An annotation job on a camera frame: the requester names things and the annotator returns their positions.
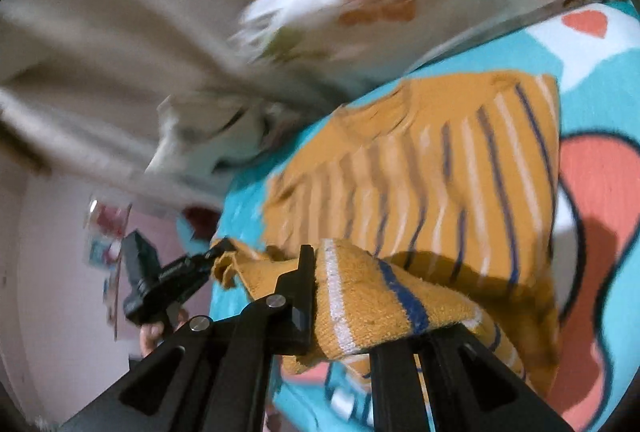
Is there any mustard striped knit sweater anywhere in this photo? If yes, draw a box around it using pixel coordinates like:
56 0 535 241
213 70 560 395

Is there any person's left hand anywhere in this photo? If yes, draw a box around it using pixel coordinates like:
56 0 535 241
139 308 189 357

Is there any beige curtain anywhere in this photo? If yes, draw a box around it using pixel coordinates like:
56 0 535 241
1 0 251 207

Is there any white leaf print pillow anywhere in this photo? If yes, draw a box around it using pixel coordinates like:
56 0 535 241
149 0 604 180

